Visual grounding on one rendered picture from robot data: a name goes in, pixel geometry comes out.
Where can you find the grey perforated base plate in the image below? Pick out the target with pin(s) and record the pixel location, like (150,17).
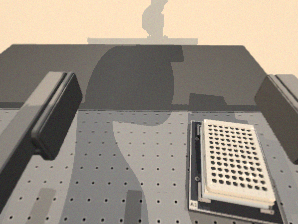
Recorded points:
(132,167)

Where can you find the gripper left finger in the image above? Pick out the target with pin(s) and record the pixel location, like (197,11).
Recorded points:
(38,128)

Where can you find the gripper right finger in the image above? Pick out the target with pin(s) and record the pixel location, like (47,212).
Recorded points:
(277,99)

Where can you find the white well plate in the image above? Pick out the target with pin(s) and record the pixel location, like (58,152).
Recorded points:
(223,198)
(233,166)

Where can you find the black plate nest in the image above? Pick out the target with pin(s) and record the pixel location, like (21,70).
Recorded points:
(197,204)

